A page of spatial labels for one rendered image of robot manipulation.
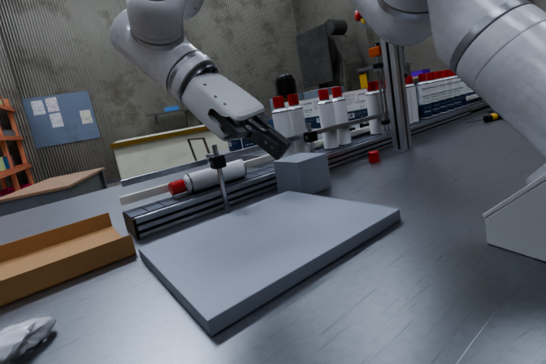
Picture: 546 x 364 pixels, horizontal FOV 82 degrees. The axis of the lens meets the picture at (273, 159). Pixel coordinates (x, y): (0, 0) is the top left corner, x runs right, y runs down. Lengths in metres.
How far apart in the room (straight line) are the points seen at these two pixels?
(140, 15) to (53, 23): 8.26
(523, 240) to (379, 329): 0.22
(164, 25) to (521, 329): 0.52
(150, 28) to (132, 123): 7.82
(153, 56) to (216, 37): 8.43
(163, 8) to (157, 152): 5.21
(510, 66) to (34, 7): 8.72
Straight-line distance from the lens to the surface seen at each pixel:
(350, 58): 6.92
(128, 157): 5.64
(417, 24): 0.64
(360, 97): 1.46
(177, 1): 0.50
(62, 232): 0.91
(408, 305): 0.39
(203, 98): 0.47
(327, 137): 1.08
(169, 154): 5.67
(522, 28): 0.52
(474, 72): 0.52
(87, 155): 8.35
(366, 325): 0.36
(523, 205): 0.47
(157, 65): 0.53
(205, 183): 0.81
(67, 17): 8.75
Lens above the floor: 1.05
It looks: 9 degrees down
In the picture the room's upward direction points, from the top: 10 degrees counter-clockwise
